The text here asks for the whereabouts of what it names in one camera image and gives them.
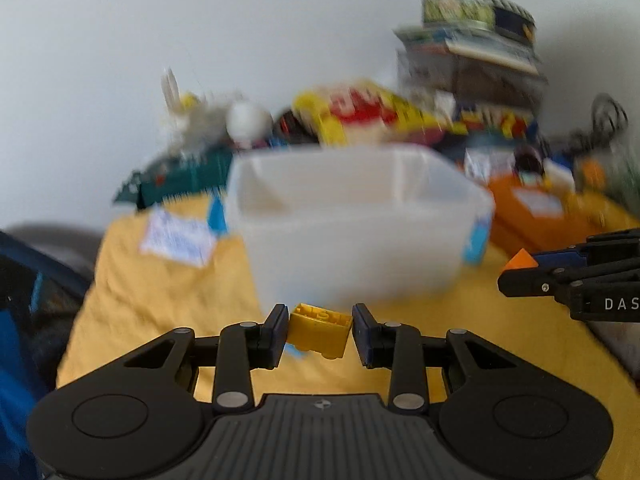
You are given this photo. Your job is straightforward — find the dark metal cup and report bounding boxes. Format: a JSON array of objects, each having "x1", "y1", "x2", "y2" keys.
[{"x1": 513, "y1": 150, "x2": 544, "y2": 176}]

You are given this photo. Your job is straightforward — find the white bowl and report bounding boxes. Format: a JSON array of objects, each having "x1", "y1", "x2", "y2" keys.
[{"x1": 226, "y1": 101, "x2": 272, "y2": 144}]

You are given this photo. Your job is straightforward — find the light blue cardboard box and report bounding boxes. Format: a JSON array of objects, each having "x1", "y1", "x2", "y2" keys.
[{"x1": 463, "y1": 214, "x2": 492, "y2": 266}]

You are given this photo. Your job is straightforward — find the small white carton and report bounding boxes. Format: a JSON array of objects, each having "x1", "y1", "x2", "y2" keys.
[{"x1": 463, "y1": 148, "x2": 514, "y2": 184}]

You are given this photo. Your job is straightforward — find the round cookie tin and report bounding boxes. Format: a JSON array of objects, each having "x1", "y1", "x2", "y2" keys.
[{"x1": 422, "y1": 0, "x2": 536, "y2": 47}]

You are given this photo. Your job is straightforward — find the yellow snack bag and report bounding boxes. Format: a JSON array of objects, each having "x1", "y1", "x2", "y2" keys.
[{"x1": 292, "y1": 79, "x2": 469, "y2": 148}]

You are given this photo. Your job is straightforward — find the yellow cloth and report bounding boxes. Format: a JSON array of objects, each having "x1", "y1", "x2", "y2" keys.
[{"x1": 58, "y1": 214, "x2": 639, "y2": 479}]

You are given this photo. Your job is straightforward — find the dark green box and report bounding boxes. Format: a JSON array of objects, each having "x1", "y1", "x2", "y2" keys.
[{"x1": 113, "y1": 148, "x2": 233, "y2": 210}]

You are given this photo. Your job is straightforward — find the white plastic bag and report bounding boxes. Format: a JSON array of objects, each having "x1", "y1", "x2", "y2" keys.
[{"x1": 160, "y1": 68, "x2": 244, "y2": 156}]

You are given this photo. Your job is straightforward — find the white paper packet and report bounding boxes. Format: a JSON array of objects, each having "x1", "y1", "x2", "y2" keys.
[{"x1": 140, "y1": 208, "x2": 217, "y2": 268}]

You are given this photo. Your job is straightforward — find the stack of books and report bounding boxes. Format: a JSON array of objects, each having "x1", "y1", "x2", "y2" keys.
[{"x1": 394, "y1": 25, "x2": 540, "y2": 76}]

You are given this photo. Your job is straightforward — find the orange triangular block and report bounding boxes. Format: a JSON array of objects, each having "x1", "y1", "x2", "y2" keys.
[{"x1": 502, "y1": 249, "x2": 539, "y2": 272}]

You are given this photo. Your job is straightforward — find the colourful shape blocks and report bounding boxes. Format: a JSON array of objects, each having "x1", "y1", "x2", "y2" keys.
[{"x1": 452, "y1": 102, "x2": 538, "y2": 140}]

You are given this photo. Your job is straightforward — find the white plastic bin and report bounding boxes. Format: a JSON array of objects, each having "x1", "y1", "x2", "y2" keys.
[{"x1": 224, "y1": 144, "x2": 495, "y2": 310}]

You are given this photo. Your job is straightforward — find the yellow building block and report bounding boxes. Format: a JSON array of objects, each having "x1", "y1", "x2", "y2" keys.
[{"x1": 286, "y1": 304, "x2": 352, "y2": 360}]

